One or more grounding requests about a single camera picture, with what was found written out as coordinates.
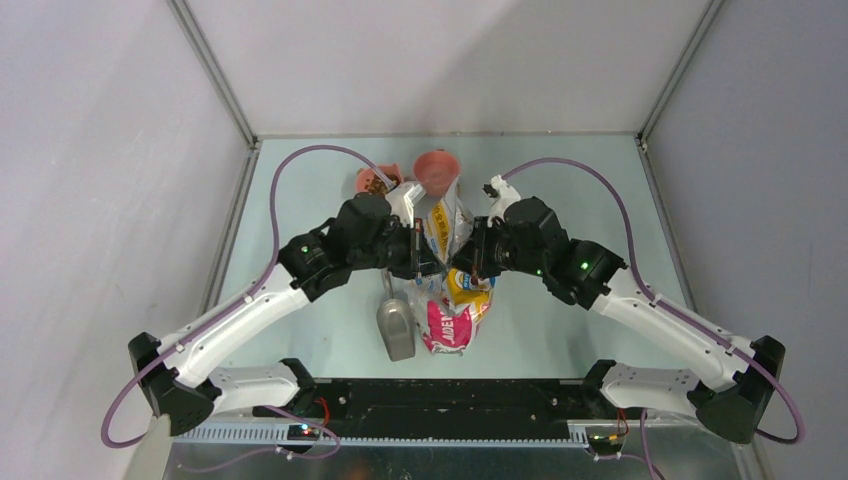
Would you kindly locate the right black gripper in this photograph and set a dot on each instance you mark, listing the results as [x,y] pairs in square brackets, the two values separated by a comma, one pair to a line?
[473,257]

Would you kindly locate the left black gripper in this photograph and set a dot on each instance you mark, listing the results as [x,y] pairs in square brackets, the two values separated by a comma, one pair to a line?
[419,259]

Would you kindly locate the cat food bag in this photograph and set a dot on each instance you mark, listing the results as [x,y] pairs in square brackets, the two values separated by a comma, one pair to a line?
[449,306]

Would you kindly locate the metal food scoop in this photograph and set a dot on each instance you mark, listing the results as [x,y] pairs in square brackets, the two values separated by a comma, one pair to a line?
[396,323]

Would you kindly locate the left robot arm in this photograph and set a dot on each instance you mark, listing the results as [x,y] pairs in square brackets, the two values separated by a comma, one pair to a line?
[182,375]

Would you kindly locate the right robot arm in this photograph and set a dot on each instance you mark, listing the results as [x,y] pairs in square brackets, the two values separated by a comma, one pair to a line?
[726,380]

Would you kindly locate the empty pink bowl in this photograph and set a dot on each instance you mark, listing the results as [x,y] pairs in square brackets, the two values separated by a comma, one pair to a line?
[435,171]

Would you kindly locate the pink bowl with kibble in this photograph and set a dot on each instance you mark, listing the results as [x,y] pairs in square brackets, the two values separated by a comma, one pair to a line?
[368,181]

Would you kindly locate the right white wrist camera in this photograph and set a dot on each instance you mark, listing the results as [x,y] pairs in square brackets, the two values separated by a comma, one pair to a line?
[501,195]

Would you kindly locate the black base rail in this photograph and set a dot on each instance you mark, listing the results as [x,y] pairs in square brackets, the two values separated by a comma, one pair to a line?
[454,409]

